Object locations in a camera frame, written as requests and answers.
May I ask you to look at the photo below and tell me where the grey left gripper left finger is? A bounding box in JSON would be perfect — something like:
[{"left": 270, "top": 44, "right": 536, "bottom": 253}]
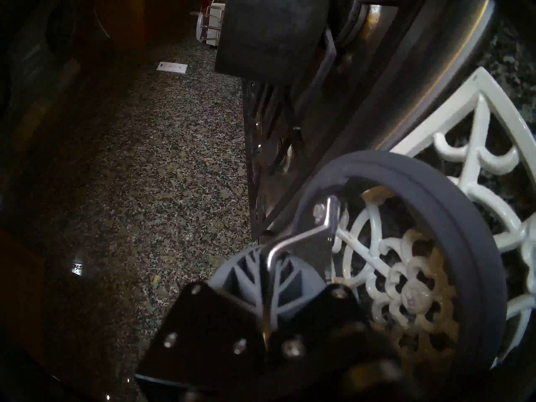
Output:
[{"left": 136, "top": 246, "right": 269, "bottom": 390}]

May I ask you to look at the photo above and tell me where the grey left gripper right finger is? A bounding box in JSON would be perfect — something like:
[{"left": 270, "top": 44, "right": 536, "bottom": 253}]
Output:
[{"left": 269, "top": 253, "right": 398, "bottom": 390}]

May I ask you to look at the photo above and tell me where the glass pot lid steel handle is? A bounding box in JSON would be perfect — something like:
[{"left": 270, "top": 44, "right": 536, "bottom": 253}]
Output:
[{"left": 264, "top": 150, "right": 509, "bottom": 376}]

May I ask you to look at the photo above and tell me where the speckled grey saucepan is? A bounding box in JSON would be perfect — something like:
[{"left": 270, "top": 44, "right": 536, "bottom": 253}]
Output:
[{"left": 214, "top": 0, "right": 331, "bottom": 85}]

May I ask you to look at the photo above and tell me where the black cast-iron stove grate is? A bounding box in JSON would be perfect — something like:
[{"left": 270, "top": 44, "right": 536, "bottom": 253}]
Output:
[{"left": 243, "top": 26, "right": 338, "bottom": 238}]

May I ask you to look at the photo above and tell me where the white cutout pattern trivet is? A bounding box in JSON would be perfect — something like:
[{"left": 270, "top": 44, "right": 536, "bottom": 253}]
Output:
[{"left": 331, "top": 66, "right": 536, "bottom": 364}]

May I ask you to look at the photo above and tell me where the stainless steel gas cooktop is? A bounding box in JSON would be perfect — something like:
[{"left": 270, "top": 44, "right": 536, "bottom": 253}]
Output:
[{"left": 243, "top": 0, "right": 499, "bottom": 240}]

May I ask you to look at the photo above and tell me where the glass and chrome coffee maker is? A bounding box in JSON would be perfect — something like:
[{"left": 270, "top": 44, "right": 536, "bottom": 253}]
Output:
[{"left": 195, "top": 10, "right": 222, "bottom": 41}]

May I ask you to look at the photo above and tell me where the white toaster oven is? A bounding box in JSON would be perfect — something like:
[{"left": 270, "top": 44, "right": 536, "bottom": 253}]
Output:
[{"left": 205, "top": 0, "right": 227, "bottom": 48}]

